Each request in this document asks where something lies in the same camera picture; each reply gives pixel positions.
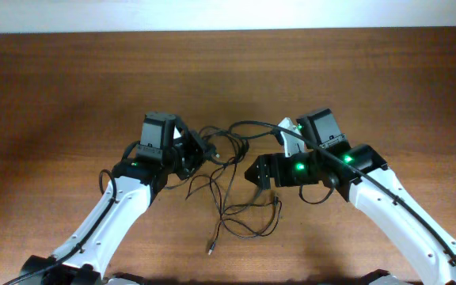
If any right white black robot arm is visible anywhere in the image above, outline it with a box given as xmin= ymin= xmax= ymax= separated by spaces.
xmin=245 ymin=108 xmax=456 ymax=284

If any black usb cable silver plug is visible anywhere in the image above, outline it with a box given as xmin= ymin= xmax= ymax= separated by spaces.
xmin=206 ymin=158 xmax=283 ymax=256

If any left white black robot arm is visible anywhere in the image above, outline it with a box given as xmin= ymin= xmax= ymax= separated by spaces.
xmin=12 ymin=112 xmax=215 ymax=284

